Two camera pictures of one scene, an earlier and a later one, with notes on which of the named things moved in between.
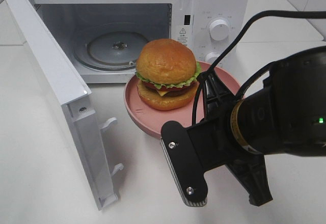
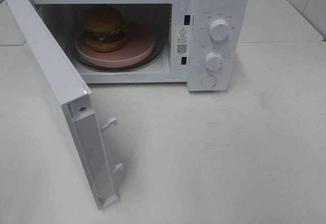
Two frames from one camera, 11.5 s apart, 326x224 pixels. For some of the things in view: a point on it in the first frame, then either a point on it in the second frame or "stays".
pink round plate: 205,66 → 140,42
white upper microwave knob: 219,29 stays
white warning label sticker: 182,36 stays
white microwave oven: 103,24 stays
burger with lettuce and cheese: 167,71 → 105,28
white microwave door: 85,130 stays
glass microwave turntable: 109,50 → 158,53
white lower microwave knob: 211,57 stays
